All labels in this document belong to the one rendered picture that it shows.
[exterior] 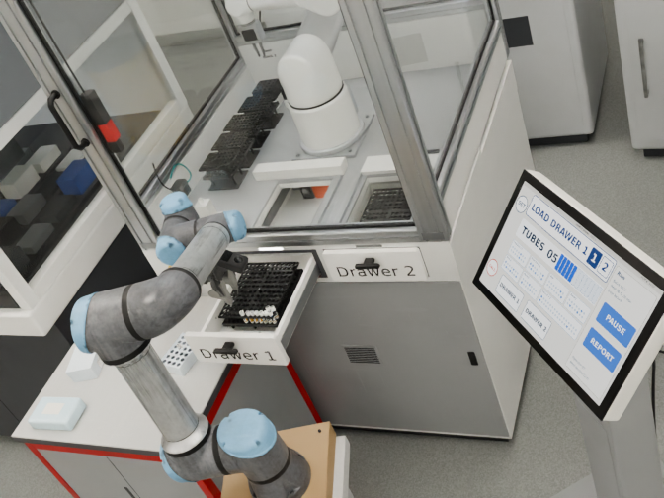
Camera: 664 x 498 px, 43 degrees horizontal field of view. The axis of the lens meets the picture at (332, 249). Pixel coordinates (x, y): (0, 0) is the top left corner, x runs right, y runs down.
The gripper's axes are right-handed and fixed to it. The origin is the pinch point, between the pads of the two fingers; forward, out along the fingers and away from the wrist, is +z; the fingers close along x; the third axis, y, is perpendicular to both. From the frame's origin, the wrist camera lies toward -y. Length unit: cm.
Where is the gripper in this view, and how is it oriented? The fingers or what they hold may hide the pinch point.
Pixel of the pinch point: (234, 295)
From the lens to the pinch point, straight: 232.7
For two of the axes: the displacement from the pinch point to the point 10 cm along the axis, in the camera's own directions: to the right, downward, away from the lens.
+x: -3.0, 6.9, -6.6
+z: 3.2, 7.2, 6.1
